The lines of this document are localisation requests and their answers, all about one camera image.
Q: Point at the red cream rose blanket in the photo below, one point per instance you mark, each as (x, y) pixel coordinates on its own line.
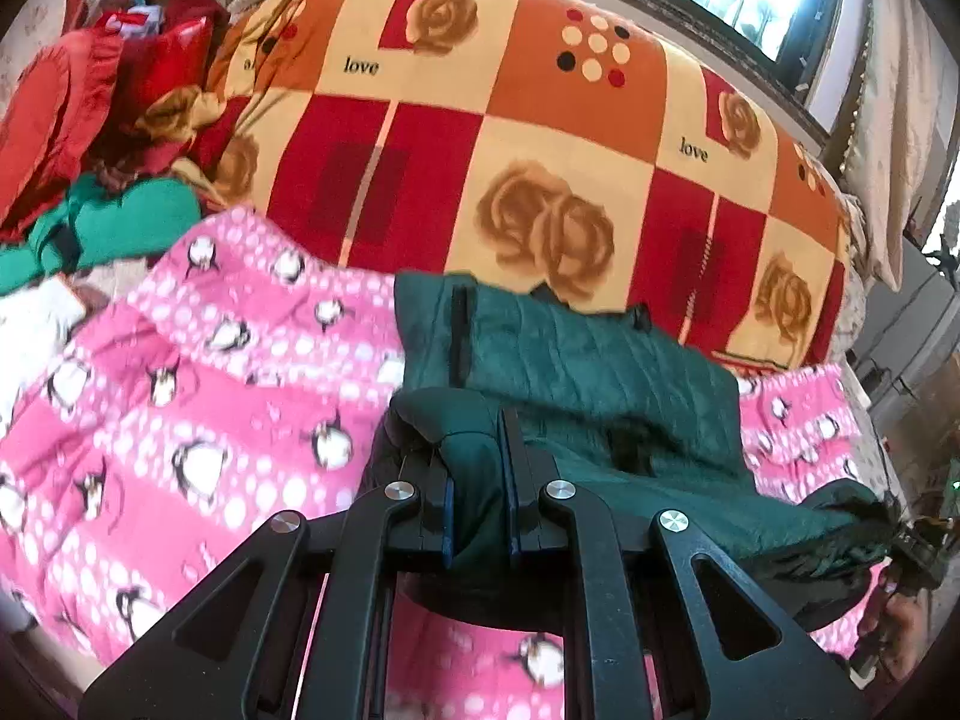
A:
(530, 143)

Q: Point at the beige curtain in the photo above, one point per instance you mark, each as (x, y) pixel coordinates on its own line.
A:
(906, 63)

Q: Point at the right hand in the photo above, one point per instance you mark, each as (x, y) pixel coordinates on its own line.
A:
(892, 634)

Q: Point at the teal green garment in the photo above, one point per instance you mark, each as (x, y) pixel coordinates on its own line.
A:
(88, 228)

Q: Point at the dark green puffer jacket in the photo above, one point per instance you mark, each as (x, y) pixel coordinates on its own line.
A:
(626, 413)

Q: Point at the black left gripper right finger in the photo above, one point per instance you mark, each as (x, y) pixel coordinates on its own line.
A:
(656, 619)

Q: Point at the red pillows pile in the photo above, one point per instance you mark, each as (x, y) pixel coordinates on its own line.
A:
(123, 97)

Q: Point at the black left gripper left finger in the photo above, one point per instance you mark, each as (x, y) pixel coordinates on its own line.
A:
(295, 622)

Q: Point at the pink penguin quilt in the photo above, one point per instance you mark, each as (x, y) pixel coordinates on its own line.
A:
(239, 379)

